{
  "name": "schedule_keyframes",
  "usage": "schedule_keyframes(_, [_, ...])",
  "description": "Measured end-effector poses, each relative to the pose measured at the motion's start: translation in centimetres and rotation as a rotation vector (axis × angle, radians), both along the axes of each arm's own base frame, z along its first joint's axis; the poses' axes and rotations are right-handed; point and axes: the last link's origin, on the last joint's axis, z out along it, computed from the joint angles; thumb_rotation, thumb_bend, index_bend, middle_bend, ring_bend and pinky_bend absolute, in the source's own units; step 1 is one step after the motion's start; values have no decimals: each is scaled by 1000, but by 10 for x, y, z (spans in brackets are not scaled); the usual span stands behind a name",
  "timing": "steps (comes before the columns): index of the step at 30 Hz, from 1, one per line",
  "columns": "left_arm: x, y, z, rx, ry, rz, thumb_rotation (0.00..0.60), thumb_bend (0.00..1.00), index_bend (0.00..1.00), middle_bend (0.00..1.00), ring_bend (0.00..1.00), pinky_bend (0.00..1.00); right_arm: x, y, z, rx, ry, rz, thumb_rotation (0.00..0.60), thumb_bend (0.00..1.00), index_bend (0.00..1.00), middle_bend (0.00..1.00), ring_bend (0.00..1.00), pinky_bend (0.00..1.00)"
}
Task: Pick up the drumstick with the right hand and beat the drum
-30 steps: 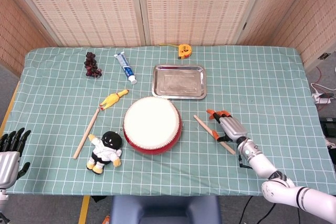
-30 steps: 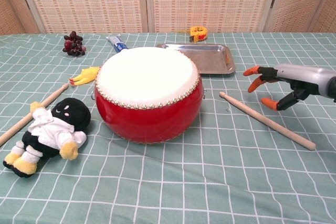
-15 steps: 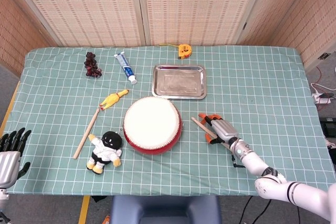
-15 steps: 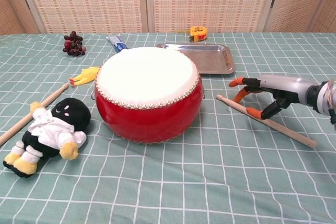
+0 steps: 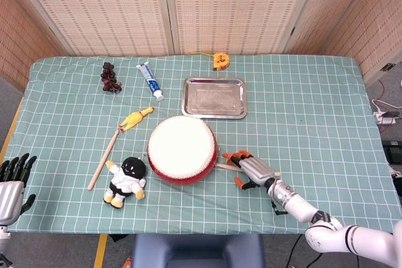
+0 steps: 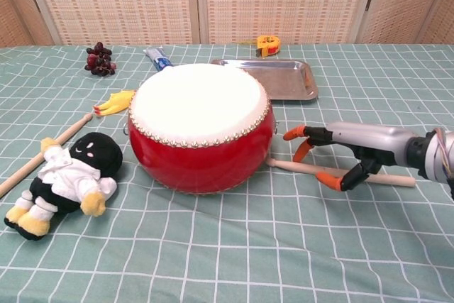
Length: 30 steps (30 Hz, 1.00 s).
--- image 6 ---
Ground yellow rubber chicken toy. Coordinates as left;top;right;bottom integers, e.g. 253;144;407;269
92;89;138;118

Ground red drum white skin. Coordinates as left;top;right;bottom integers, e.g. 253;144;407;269
126;63;279;196

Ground wooden drumstick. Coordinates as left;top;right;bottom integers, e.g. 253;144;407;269
0;113;94;199
265;156;416;187

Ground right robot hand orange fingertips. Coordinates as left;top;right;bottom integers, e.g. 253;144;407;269
282;121;419;192

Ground green checked tablecloth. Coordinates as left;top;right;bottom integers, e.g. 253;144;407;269
0;43;454;303

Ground black plush doll white shirt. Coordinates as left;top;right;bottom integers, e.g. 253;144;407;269
4;131;124;241

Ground dark purple grape bunch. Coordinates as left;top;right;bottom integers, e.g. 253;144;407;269
84;41;117;77

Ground yellow tape measure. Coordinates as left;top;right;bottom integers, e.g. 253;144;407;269
237;35;281;58

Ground blue white toothpaste tube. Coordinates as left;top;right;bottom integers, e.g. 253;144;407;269
143;46;175;72

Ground silver metal tray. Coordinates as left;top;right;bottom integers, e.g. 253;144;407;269
211;57;319;105

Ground woven folding screen panel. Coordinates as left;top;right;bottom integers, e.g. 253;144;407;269
418;0;454;45
195;0;377;45
0;0;57;48
21;0;199;47
357;0;453;45

